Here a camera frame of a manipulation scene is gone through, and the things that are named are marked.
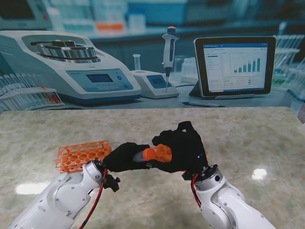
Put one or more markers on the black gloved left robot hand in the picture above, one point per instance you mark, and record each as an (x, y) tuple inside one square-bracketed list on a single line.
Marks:
[(124, 158)]

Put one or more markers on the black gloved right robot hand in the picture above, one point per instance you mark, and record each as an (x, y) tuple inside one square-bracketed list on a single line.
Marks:
[(188, 152)]

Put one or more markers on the clear plastic test tube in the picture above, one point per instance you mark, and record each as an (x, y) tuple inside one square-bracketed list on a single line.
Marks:
[(138, 157)]

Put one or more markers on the orange tube cap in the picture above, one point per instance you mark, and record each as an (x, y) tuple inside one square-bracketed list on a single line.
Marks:
[(150, 153)]

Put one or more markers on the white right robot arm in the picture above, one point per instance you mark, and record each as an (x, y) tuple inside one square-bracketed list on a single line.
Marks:
[(233, 202)]

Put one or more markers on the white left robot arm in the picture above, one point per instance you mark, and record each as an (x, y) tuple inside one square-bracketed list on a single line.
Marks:
[(52, 202)]

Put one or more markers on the orange test tube rack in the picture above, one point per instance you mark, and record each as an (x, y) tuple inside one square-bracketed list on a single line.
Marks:
[(163, 152), (71, 157)]

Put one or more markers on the printed laboratory backdrop banner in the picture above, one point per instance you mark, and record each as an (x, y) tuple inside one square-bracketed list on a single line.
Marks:
[(152, 47)]

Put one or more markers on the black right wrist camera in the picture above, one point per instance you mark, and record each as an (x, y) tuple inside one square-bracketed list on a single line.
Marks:
[(190, 176)]

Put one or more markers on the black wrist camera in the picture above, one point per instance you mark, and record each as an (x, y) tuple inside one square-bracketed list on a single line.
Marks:
[(190, 176), (113, 182)]

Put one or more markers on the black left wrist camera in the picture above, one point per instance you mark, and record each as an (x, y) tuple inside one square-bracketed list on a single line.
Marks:
[(113, 182)]

